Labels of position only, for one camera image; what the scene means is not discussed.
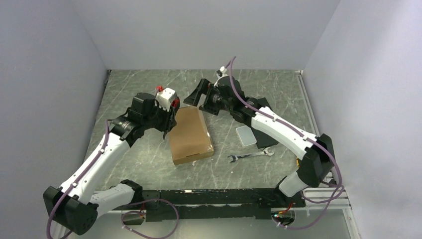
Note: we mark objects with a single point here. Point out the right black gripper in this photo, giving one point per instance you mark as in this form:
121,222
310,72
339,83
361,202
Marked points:
205,87

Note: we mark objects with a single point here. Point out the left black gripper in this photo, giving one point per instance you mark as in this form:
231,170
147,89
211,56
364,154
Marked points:
169,121

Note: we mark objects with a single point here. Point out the brown cardboard express box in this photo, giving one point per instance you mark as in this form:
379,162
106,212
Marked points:
190,139

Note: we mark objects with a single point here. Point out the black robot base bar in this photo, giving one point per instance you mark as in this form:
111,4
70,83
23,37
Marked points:
258,203

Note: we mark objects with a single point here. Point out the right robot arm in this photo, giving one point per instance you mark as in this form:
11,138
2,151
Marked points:
315,153

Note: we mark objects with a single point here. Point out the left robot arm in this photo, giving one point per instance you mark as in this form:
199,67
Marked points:
75,204

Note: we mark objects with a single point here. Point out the black square box with label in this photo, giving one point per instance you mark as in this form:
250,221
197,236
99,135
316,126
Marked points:
265,104

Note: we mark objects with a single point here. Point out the black flat rectangular box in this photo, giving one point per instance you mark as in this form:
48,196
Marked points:
264,140

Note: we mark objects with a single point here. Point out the white rounded power bank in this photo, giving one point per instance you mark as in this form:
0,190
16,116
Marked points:
246,136

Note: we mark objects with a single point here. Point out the silver open-end wrench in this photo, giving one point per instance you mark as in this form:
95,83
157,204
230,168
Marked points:
268,151

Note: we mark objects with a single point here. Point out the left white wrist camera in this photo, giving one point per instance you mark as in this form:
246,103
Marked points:
166,98

